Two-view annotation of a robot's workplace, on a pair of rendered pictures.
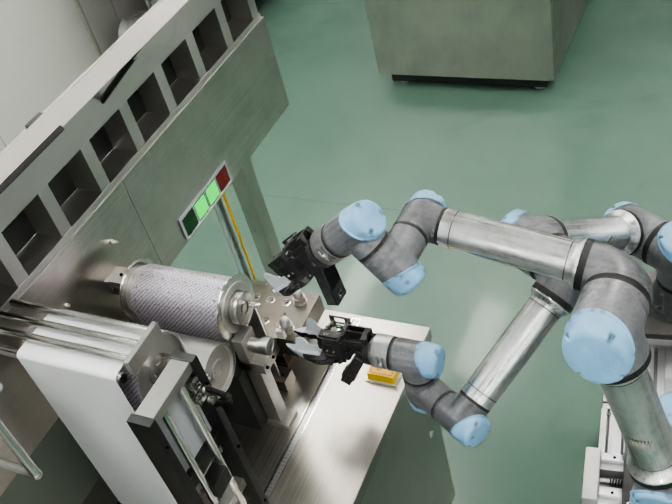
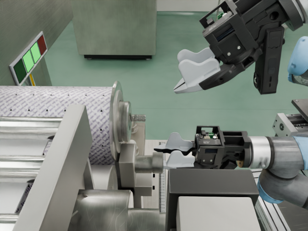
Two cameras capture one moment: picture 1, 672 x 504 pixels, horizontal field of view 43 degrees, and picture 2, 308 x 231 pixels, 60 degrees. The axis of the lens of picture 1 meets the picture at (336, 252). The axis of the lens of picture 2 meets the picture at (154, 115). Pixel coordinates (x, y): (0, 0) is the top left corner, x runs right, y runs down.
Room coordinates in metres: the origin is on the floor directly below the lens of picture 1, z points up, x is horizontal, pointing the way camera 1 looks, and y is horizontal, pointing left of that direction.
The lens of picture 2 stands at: (1.01, 0.39, 1.56)
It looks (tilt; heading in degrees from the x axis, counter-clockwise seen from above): 39 degrees down; 327
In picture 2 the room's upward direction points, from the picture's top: straight up
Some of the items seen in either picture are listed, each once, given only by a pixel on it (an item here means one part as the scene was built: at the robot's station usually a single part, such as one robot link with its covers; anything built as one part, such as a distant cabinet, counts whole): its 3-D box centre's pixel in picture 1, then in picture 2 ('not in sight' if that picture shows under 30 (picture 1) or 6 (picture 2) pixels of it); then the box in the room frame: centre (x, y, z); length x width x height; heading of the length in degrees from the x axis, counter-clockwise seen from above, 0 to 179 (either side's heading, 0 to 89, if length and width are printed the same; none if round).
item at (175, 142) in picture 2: (311, 327); (173, 142); (1.38, 0.10, 1.11); 0.09 x 0.03 x 0.06; 47
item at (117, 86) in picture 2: (235, 306); (117, 121); (1.37, 0.24, 1.25); 0.15 x 0.01 x 0.15; 146
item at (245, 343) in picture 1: (267, 379); (140, 200); (1.32, 0.23, 1.05); 0.06 x 0.05 x 0.31; 56
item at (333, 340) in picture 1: (348, 342); (219, 149); (1.29, 0.03, 1.12); 0.12 x 0.08 x 0.09; 56
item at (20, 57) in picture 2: (206, 199); (31, 57); (1.87, 0.29, 1.18); 0.25 x 0.01 x 0.07; 146
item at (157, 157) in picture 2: (266, 346); (157, 162); (1.30, 0.20, 1.18); 0.04 x 0.02 x 0.04; 146
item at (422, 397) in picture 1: (427, 391); (282, 183); (1.19, -0.11, 1.01); 0.11 x 0.08 x 0.11; 25
